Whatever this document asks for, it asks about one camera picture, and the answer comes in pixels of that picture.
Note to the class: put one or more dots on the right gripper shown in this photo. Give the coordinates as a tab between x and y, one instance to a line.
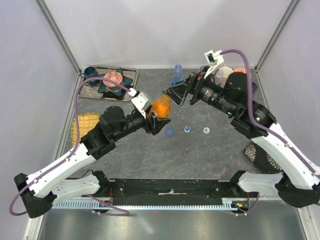
194	84

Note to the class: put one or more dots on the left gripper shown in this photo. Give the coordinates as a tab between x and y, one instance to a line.
156	125

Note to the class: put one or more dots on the orange drink bottle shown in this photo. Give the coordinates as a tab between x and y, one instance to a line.
161	108

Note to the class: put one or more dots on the blue bottle cap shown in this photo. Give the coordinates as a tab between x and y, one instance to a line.
170	132

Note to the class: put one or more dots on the blue water bottle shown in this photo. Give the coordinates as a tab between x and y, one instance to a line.
178	74

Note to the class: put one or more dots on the Pocari Sweat bottle cap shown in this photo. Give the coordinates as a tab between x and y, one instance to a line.
187	129

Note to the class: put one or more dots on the green white bottle cap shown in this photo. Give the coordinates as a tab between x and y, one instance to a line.
206	130

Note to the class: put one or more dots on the clear Pocari Sweat bottle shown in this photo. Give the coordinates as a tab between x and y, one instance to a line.
222	75

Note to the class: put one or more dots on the orange bottle cap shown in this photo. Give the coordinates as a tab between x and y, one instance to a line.
165	100

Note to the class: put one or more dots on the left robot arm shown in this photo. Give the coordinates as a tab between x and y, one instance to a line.
51	185

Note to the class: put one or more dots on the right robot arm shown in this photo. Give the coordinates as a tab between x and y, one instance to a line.
299	182

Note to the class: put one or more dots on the purple plastic cup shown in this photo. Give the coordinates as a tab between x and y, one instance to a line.
203	68

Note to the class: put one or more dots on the blue star-shaped dish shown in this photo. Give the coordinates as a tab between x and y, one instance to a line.
117	94

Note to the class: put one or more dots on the red patterned bowl on tray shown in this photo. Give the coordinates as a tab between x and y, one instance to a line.
115	77

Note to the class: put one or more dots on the red white floral bowl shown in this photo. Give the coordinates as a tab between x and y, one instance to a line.
240	70

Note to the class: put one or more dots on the yellow woven plate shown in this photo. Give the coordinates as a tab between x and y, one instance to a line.
86	121

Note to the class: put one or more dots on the metal tray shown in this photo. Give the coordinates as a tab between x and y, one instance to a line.
97	89

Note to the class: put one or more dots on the blue ceramic cup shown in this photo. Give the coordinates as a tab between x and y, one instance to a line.
90	72

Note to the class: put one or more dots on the black floral rectangular dish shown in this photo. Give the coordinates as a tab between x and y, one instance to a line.
262	160

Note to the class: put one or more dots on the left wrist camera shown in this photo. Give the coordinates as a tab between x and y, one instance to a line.
140	100

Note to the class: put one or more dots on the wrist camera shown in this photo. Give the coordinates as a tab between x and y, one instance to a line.
214	60
140	100

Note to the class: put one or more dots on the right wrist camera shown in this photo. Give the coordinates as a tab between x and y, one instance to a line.
214	60

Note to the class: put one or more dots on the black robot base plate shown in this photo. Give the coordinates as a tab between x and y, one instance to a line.
130	191

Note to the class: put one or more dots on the blue cable duct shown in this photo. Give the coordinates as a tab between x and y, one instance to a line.
90	204

